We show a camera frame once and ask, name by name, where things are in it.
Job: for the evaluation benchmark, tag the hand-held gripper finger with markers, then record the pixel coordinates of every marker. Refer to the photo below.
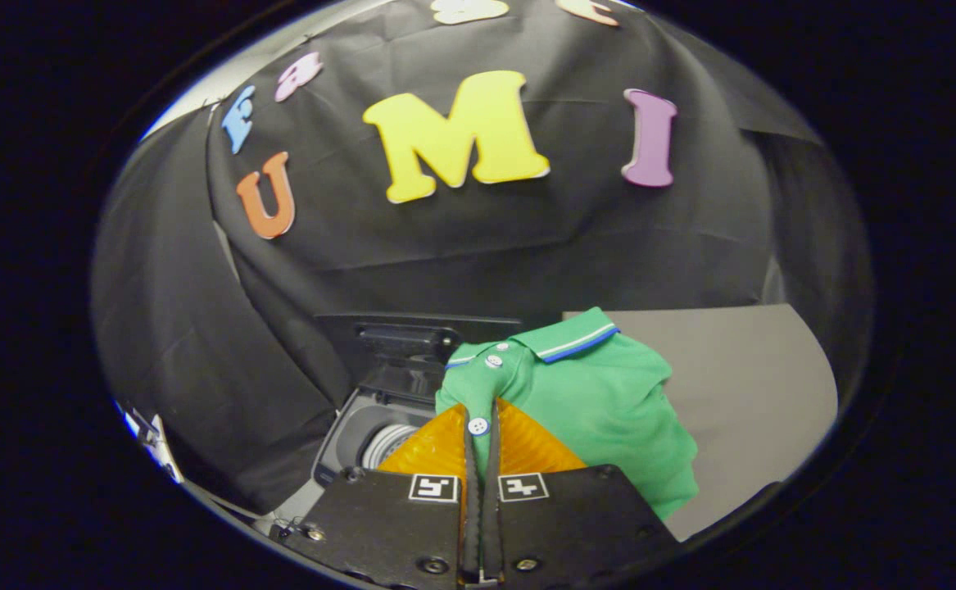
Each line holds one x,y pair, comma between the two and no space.
471,524
491,524

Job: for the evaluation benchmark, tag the black backdrop cloth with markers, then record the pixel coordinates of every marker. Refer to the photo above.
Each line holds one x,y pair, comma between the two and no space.
527,238

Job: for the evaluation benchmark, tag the green polo shirt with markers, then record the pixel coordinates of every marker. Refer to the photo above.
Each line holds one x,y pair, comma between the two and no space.
609,393

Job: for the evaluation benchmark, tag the white device stand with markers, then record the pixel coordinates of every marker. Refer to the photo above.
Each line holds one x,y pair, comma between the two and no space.
168,447

